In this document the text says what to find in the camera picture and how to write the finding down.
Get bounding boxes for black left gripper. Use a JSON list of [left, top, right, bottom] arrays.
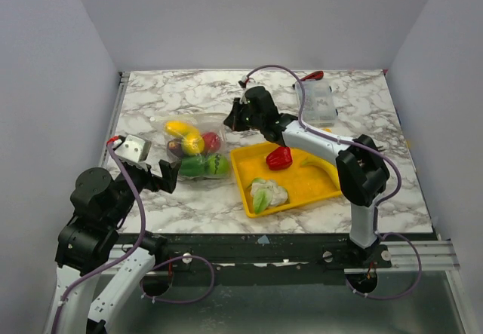
[[108, 157, 183, 225]]

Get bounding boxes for green toy bell pepper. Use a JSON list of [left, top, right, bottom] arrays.
[[178, 155, 205, 178]]

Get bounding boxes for red toy apple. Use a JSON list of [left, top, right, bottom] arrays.
[[202, 132, 222, 155]]

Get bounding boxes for dark purple toy plum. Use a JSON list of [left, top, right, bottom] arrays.
[[166, 139, 185, 160]]

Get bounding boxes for green yellow toy mango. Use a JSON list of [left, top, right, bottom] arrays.
[[182, 133, 205, 156]]

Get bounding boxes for clear dotted zip top bag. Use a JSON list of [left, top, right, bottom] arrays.
[[150, 112, 231, 179]]

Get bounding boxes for green toy watermelon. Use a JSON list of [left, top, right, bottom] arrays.
[[205, 153, 230, 177]]

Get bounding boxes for yellow toy banana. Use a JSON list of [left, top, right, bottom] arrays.
[[300, 158, 340, 187]]

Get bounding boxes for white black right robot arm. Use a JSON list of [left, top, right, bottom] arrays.
[[223, 86, 390, 268]]

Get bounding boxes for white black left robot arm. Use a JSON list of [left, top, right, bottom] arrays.
[[47, 160, 180, 333]]

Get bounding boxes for red toy bell pepper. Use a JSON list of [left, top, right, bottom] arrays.
[[266, 146, 293, 171]]

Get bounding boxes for white toy cauliflower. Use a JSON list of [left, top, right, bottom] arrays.
[[248, 178, 289, 215]]

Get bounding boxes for black front mounting bar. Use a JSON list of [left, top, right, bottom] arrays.
[[109, 226, 393, 288]]

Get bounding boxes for clear plastic screw box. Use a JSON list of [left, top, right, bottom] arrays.
[[302, 79, 338, 127]]

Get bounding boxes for red black utility knife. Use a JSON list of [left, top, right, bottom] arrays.
[[292, 70, 325, 89]]

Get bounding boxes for yellow plastic tray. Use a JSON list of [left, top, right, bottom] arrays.
[[230, 142, 342, 219]]

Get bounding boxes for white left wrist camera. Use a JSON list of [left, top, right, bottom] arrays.
[[113, 134, 152, 164]]

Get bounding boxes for aluminium rail front right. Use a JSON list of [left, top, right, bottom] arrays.
[[386, 241, 460, 272]]

